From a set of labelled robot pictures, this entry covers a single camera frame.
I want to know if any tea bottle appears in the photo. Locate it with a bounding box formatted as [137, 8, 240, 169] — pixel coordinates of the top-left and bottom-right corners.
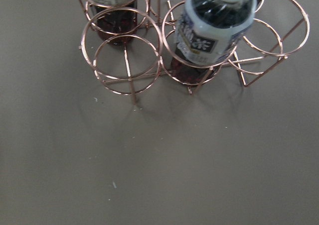
[92, 0, 137, 40]
[170, 0, 257, 84]

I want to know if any copper wire bottle rack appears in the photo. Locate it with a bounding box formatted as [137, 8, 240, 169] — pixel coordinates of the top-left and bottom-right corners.
[79, 0, 310, 105]

